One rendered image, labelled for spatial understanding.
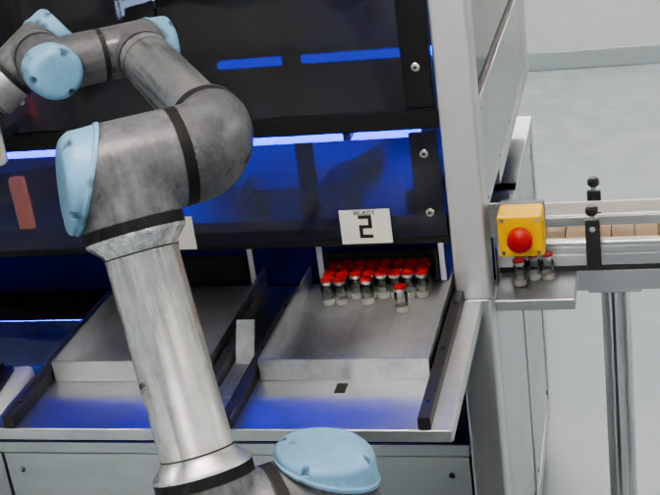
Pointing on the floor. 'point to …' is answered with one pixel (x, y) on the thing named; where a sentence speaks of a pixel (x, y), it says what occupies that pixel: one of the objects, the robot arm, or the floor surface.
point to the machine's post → (470, 234)
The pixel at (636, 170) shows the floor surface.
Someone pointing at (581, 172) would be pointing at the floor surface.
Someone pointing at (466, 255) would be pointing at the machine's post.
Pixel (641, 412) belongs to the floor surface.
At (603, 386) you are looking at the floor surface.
